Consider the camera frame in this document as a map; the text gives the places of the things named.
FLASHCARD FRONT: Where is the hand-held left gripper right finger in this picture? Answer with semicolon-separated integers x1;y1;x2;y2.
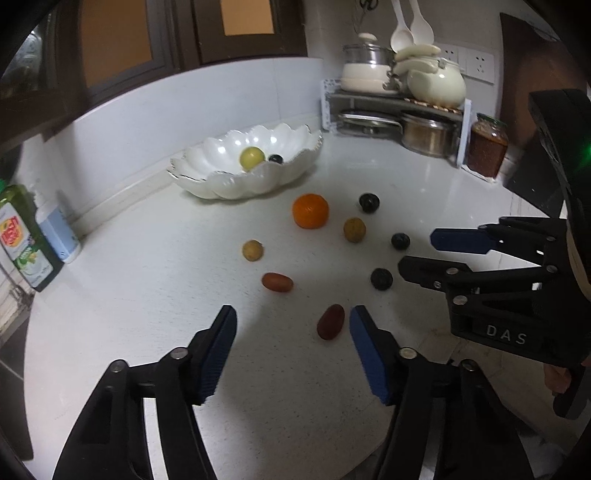
348;305;550;480

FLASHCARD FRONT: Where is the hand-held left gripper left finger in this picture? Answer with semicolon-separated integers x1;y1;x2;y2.
53;305;238;480

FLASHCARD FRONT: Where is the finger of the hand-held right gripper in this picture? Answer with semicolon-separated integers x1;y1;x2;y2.
398;256;567;302
429;217;568;269

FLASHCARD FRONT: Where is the red oval grape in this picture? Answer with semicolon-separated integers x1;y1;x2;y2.
261;272;294;293
317;304;345;341

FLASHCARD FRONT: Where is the white scalloped ceramic bowl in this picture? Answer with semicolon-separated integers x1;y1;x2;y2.
167;122;324;200

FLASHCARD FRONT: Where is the person's right hand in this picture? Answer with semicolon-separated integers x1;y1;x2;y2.
545;364;572;396

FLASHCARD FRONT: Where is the glass jar of red sauce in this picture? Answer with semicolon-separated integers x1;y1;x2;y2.
465;113;509;181

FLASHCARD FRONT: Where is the steel stockpot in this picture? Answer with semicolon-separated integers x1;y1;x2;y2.
400;113;459;158

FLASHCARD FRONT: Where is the orange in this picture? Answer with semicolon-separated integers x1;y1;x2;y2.
292;193;330;230

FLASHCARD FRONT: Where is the wooden bead trivet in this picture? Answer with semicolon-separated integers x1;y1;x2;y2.
405;95;464;114

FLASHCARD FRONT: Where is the white ceramic kettle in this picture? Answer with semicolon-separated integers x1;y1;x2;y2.
405;58;467;110

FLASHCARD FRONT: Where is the white metal kitchen rack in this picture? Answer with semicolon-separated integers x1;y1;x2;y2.
320;78;474;169

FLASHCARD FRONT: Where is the white saucepan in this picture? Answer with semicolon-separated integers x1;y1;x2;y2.
340;46;441;94

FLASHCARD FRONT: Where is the white pump bottle blue label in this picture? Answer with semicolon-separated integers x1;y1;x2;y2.
33;190;82;265

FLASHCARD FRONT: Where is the yellow-green grape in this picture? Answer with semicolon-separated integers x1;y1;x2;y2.
239;146;266;170

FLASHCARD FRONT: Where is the steel pot with glass lid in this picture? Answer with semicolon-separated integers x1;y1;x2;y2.
342;32;396;66

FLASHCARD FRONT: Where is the white plastic spoon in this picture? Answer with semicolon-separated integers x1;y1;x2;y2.
390;0;415;52

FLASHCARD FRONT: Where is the white plastic rice paddle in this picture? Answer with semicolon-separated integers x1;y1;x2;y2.
408;0;435;45

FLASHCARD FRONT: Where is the green dish soap bottle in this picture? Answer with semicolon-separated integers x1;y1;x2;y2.
0;184;65;293

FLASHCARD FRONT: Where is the white wall socket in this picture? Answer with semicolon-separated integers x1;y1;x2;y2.
434;41;496;84

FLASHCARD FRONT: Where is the brown wooden window frame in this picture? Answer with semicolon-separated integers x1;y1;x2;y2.
0;0;309;148

